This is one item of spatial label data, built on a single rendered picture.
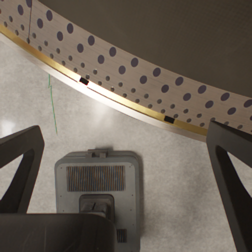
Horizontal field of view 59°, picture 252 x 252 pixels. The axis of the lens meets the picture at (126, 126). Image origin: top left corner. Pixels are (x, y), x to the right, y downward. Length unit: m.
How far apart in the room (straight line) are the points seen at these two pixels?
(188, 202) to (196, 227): 0.20
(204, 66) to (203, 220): 1.59
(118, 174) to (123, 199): 0.16
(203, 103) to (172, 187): 1.35
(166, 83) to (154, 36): 0.08
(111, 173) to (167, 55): 1.11
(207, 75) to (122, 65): 0.13
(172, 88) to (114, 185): 1.09
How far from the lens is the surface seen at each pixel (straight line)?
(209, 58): 0.32
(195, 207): 1.79
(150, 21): 0.30
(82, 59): 0.39
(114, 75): 0.37
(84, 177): 1.41
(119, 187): 1.40
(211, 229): 1.90
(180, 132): 0.42
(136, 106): 0.39
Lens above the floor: 1.57
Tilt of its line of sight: 85 degrees down
